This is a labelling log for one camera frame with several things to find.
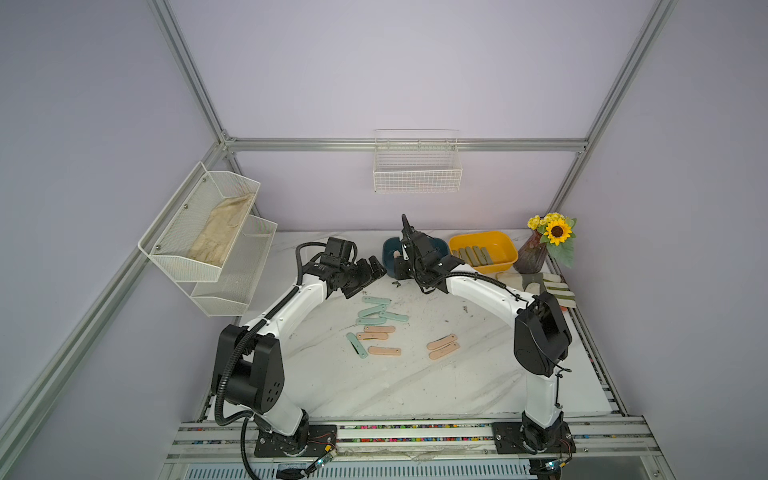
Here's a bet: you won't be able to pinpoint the dark teal storage box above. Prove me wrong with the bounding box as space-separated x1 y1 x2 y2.
382 237 450 279

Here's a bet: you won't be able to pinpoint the yellow storage box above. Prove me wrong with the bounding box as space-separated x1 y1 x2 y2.
448 231 518 275

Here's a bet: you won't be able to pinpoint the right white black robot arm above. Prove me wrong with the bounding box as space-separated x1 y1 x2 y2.
394 215 573 453

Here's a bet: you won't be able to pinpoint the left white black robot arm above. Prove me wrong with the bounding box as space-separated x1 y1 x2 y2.
211 237 386 437

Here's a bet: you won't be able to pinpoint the mint knife top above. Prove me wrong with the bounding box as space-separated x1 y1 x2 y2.
362 296 391 306

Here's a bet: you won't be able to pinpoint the mint knife upper middle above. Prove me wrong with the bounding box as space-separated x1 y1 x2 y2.
357 305 387 319

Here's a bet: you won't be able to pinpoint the mint knife short middle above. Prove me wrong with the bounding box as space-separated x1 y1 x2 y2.
379 311 409 323

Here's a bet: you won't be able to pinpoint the mint knife lower middle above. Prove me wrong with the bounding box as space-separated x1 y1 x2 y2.
356 317 387 326

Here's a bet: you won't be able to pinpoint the mint knife far left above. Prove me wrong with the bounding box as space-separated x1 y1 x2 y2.
346 333 369 359

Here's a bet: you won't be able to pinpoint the purple glass vase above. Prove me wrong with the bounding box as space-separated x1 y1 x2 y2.
513 231 548 275

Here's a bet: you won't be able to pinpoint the white green work glove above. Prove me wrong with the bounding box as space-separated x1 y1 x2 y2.
497 272 578 313

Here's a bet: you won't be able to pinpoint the yellow sunflower bouquet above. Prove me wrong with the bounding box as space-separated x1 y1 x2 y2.
527 212 577 268

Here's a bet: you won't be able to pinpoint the beige cloth in shelf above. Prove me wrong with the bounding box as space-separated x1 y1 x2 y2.
188 194 255 267

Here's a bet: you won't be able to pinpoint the white mesh two-tier shelf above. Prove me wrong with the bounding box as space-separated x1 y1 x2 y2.
138 163 277 317

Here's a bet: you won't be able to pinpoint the white wire wall basket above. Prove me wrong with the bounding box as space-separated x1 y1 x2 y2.
373 129 463 194

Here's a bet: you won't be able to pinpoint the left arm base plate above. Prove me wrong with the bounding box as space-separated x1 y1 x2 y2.
253 424 338 458

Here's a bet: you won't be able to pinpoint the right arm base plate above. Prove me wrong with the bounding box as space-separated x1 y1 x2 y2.
491 419 576 455

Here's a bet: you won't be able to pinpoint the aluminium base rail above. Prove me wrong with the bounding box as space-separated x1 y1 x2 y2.
165 415 661 464

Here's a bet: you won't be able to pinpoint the aluminium frame struts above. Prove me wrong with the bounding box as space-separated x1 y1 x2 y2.
1 1 676 476

